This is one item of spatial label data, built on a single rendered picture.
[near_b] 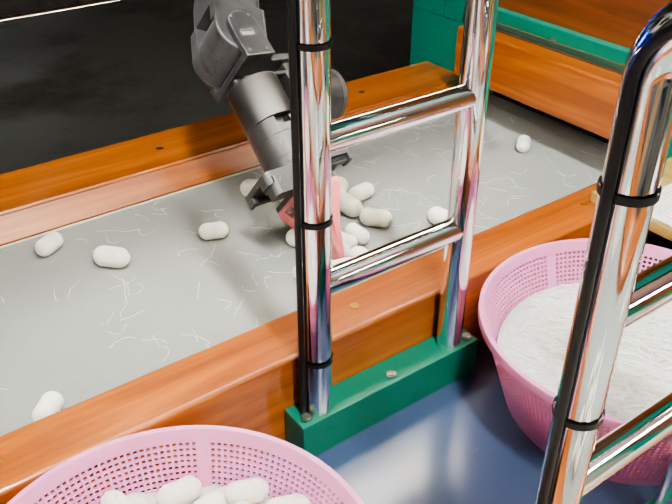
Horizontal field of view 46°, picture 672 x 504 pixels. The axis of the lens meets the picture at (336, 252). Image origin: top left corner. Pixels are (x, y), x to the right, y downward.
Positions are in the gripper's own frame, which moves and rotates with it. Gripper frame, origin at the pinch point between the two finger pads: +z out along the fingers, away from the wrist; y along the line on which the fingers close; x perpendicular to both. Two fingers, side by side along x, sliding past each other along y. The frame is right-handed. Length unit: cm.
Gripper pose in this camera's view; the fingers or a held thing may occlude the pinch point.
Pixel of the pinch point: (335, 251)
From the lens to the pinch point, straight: 79.5
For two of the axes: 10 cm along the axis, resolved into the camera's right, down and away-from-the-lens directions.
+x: -3.9, 3.5, 8.5
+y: 8.0, -3.2, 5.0
